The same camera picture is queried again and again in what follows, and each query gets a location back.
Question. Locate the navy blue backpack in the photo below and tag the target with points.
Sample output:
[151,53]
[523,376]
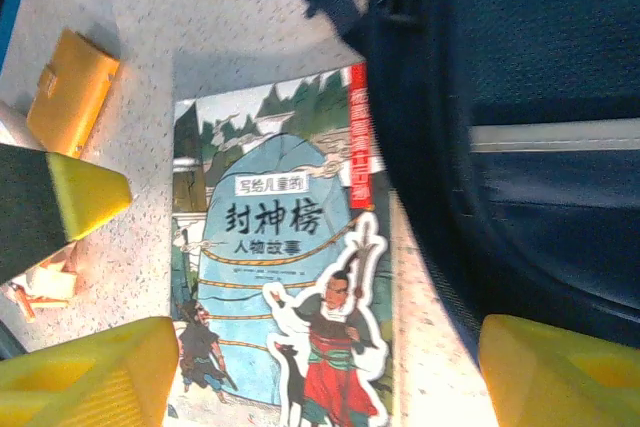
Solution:
[525,47]

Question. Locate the pink pencil case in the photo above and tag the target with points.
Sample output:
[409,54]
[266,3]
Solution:
[45,287]

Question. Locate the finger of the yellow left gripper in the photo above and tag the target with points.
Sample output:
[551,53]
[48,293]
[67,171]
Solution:
[85,197]

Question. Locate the illustrated children's storybook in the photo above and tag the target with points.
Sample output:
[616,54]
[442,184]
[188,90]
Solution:
[270,247]

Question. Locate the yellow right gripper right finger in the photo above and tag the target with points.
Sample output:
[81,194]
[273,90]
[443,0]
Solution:
[560,382]

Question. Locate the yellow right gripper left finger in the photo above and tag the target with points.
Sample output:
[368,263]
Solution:
[85,377]

